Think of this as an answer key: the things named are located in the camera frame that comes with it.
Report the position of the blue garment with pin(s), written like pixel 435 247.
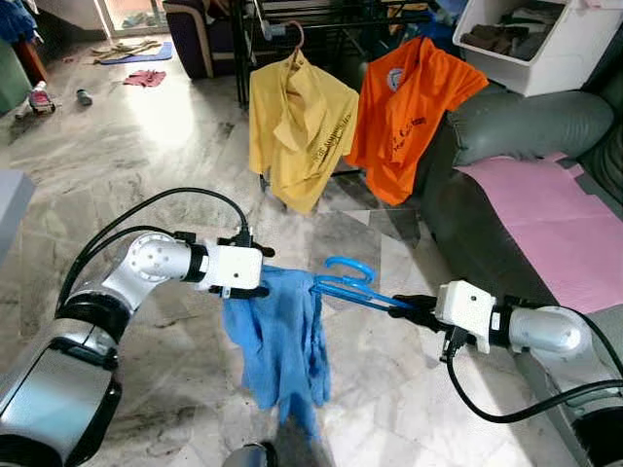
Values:
pixel 277 341

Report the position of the blue plastic clothes hanger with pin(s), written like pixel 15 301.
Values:
pixel 350 287

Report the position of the pink clothes hanger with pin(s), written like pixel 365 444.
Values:
pixel 297 34

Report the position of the yellow shirt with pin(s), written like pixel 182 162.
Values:
pixel 302 126

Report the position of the pink mat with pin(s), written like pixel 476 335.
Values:
pixel 555 224

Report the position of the orange shirt with emblem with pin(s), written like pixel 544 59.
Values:
pixel 409 126

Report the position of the black metal drying rack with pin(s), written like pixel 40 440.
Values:
pixel 245 58

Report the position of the red cloth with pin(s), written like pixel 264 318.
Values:
pixel 144 78

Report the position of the purple armchair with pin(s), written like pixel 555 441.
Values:
pixel 200 44

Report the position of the blue floor mat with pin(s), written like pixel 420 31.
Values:
pixel 156 53

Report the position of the small grey can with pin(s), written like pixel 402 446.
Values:
pixel 85 96

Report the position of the beige cloth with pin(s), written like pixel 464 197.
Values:
pixel 122 49

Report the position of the pink white shoe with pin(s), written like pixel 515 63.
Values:
pixel 41 97

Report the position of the brown folded clothes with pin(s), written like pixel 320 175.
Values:
pixel 496 39

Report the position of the brown wooden cabinet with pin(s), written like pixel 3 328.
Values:
pixel 34 63

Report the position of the open white storage bin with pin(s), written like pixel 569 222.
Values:
pixel 574 58

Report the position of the dark blue cloth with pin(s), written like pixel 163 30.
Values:
pixel 15 19

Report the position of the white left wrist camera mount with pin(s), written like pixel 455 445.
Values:
pixel 234 268

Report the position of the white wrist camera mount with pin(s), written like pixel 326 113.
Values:
pixel 465 309
pixel 234 268

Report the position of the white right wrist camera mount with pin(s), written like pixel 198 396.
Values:
pixel 465 309

